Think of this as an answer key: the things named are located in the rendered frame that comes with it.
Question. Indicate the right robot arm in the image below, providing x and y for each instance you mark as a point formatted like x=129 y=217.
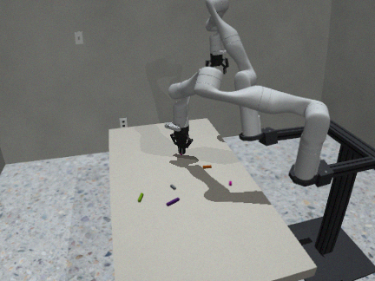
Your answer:
x=250 y=120

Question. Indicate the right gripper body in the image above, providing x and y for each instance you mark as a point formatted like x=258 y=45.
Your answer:
x=216 y=59

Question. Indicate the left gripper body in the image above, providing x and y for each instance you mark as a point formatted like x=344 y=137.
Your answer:
x=183 y=133

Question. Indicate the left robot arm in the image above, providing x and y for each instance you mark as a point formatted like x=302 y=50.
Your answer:
x=206 y=83

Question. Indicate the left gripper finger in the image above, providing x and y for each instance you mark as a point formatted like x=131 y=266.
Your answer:
x=184 y=145
x=176 y=141

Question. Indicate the purple rod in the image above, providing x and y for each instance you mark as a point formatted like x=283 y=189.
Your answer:
x=172 y=201

